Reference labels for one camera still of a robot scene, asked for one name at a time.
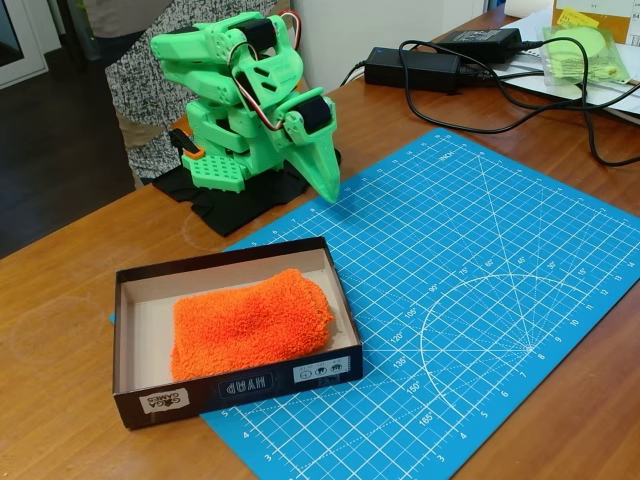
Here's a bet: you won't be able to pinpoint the orange terry cloth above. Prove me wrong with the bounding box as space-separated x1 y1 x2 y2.
169 268 335 382

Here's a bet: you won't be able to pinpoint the black cloth under robot base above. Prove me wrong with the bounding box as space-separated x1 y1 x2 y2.
151 149 344 238

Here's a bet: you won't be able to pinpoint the black power adapter blue light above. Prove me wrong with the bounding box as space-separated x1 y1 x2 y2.
363 46 462 95

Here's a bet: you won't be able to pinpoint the black orange table clamp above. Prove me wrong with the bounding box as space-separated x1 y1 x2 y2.
168 128 205 161

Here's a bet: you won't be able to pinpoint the blue cutting mat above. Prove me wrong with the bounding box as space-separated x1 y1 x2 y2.
107 127 640 480

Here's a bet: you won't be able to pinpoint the black power adapter labelled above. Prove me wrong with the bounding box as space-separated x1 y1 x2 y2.
437 27 523 65

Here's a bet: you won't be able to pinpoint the person in patterned garment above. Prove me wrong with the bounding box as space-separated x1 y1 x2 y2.
82 0 296 191

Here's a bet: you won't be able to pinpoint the black cardboard box tray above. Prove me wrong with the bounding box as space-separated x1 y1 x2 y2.
112 236 364 431

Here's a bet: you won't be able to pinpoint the plastic bag with green parts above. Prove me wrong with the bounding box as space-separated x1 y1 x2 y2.
542 24 632 87

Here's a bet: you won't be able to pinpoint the yellow sticky note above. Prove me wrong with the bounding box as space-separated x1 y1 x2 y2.
557 7 600 30

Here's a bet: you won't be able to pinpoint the white framed glass door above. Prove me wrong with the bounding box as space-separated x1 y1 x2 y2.
0 0 50 91

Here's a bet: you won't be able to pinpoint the white papers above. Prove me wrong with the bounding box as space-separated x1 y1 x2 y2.
492 13 640 126

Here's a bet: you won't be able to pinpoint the brown cardboard box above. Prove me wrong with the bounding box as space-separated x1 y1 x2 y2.
552 0 640 45

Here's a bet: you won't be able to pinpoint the red white servo cable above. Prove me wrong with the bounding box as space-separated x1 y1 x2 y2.
227 10 306 135

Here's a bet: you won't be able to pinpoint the long black power cable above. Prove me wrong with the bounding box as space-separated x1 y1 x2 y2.
398 37 640 167

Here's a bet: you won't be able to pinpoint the thin black adapter cable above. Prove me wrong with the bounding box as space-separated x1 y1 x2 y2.
457 63 640 110

